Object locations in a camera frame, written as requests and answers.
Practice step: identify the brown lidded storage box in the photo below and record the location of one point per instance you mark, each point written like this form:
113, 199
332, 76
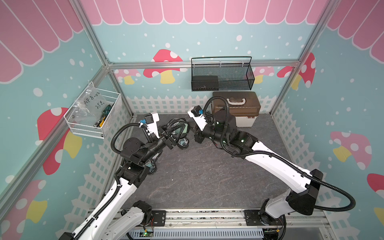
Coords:
244, 106

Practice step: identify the clear plastic labelled bag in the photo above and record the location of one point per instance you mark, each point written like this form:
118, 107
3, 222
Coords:
89, 104

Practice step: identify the white wire wall basket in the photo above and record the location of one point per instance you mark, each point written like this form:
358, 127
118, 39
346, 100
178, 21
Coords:
86, 127

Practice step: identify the black mesh wall basket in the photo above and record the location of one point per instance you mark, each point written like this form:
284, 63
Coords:
234, 72

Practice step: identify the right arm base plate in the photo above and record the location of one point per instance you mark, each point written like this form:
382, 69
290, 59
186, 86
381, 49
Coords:
259, 218

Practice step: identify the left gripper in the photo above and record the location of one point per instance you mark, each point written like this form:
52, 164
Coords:
169, 142

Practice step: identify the black box in basket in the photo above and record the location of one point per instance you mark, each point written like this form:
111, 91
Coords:
205, 83

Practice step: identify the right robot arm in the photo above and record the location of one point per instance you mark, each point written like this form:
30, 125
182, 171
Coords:
214, 122

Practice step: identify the green circuit board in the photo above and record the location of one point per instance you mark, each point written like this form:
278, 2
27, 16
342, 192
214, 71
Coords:
146, 234

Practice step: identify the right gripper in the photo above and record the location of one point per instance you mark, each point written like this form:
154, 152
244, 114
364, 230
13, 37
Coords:
198, 124

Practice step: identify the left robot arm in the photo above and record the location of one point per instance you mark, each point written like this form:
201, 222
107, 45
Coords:
100, 224

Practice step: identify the green yellow tool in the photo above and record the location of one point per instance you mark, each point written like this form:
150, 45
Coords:
103, 117

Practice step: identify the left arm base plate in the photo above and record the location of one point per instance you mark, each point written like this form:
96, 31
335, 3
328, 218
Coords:
156, 218

